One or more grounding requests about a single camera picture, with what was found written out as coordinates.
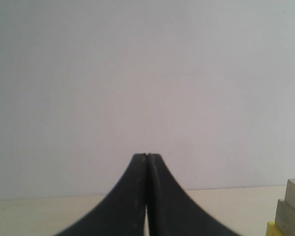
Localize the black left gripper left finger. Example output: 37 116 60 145
57 153 148 236

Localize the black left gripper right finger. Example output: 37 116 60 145
147 153 238 236

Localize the yellow cube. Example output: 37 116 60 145
265 221 284 236

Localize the medium wooden cube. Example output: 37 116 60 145
275 199 295 236

